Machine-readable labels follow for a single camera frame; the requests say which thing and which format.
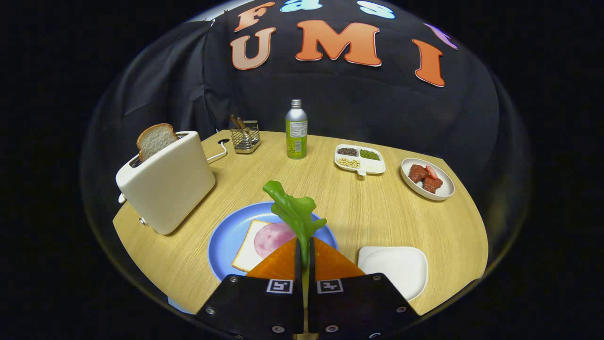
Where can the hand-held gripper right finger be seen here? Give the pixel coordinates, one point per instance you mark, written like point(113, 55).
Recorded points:
point(312, 307)

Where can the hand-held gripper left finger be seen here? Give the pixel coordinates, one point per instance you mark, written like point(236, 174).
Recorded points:
point(297, 307)

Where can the green lettuce leaf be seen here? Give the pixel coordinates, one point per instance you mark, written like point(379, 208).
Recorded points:
point(297, 217)

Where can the brown crust bread slice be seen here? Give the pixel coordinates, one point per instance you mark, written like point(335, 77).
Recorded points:
point(155, 139)

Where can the pink ham slice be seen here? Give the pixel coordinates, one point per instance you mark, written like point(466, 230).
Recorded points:
point(271, 241)

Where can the white bread slice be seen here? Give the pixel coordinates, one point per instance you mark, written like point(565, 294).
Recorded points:
point(244, 252)

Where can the square white plate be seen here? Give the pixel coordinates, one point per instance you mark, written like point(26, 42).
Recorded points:
point(396, 269)

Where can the blue plate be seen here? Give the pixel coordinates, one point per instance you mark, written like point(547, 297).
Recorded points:
point(229, 236)

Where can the heap of yellow beans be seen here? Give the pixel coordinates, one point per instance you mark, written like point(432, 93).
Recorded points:
point(348, 163)

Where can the white divided dish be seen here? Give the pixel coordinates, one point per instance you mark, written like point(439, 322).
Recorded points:
point(373, 166)

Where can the heap of dark beans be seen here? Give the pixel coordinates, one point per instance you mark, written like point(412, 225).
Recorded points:
point(348, 151)

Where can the heap of green beans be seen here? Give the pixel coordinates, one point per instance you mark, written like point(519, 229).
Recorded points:
point(369, 155)

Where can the silver bottle green label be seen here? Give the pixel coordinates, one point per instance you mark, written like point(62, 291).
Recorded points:
point(296, 137)

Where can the red meat piece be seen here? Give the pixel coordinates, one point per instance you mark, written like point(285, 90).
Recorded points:
point(417, 173)
point(432, 185)

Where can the white toaster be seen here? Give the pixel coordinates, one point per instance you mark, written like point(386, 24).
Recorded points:
point(170, 189)

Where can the round white plate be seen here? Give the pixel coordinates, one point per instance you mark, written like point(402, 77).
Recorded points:
point(443, 191)

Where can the pink and white slice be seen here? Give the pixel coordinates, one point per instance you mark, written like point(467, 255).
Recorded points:
point(432, 172)

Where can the black backdrop cloth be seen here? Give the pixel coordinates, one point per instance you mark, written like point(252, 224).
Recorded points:
point(377, 118)

